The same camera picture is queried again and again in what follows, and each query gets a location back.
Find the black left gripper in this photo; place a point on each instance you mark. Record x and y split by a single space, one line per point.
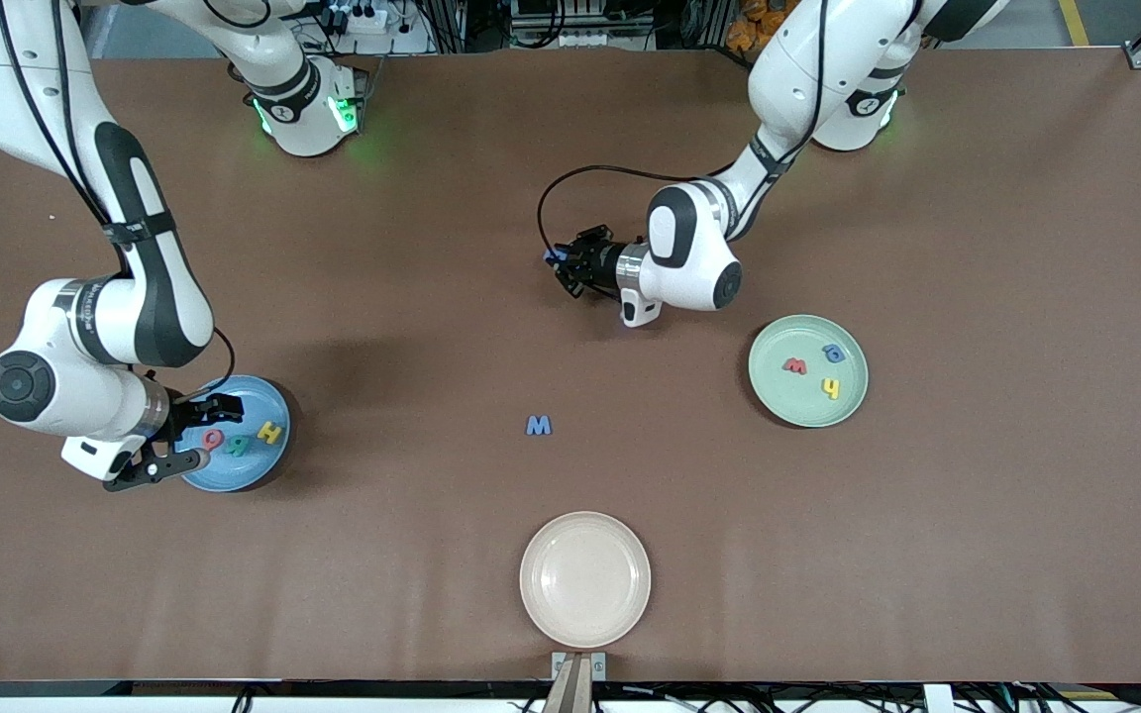
602 259

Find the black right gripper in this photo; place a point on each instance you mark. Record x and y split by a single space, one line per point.
183 415

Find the red foam letter Q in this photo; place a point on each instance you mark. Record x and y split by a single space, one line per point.
205 439

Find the teal uppercase letter R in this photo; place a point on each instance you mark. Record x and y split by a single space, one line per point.
237 445

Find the yellow uppercase letter H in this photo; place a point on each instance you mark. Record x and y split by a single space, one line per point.
270 432

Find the blue uppercase letter W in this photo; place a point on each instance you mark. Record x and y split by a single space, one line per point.
539 427

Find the red lowercase letter m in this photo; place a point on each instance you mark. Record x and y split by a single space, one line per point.
794 366

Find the blue lowercase letter a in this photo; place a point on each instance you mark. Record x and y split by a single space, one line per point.
833 352

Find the yellow lowercase letter h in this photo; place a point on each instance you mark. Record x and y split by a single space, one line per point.
831 388

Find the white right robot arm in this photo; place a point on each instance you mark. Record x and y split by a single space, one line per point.
21 386

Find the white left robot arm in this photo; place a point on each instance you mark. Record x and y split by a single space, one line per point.
694 262

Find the blue plate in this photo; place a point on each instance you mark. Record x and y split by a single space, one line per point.
268 465

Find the green plate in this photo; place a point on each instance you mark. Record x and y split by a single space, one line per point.
778 396

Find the cream plate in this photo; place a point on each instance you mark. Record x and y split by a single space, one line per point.
585 579

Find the orange snack bag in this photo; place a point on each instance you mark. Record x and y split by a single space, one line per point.
754 15

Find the white power strip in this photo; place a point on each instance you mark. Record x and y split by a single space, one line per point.
367 18

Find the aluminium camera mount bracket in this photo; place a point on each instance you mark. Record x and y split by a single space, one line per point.
578 683

